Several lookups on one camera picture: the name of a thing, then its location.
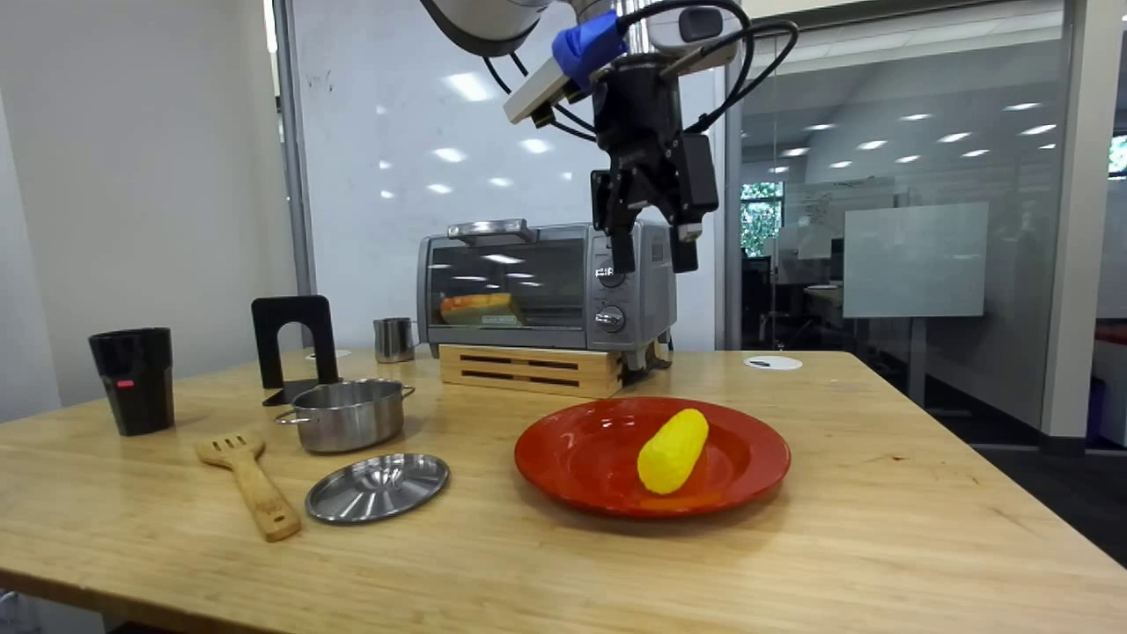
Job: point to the small steel cup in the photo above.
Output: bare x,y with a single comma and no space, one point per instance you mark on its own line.
396,341

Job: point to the small steel pot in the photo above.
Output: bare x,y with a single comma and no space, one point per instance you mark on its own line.
353,429

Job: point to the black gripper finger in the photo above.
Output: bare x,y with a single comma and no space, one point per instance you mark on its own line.
623,231
689,249

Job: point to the yellow corn cob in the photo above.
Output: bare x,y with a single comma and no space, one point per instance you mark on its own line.
671,453

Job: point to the orange food inside toaster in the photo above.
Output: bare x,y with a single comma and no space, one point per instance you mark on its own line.
476,308

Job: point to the white board behind glass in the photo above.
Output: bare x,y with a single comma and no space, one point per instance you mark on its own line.
919,258

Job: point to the wooden slotted spatula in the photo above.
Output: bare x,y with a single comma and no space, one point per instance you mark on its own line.
265,497

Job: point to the red plate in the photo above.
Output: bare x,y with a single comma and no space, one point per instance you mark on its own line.
577,459

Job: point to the wooden slatted stand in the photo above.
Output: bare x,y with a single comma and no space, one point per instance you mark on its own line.
454,370

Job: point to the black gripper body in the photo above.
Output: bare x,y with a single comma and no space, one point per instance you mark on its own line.
639,116

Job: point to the silver toaster oven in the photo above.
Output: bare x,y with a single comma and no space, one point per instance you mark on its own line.
653,308

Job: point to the steel pot lid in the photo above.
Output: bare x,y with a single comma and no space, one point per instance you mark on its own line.
374,491

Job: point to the white wrist camera blue mount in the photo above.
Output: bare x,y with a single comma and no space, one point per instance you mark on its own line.
582,53

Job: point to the black plastic cup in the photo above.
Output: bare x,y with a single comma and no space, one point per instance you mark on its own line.
144,406

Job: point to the black metal bookend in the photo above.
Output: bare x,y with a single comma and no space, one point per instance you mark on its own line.
294,308

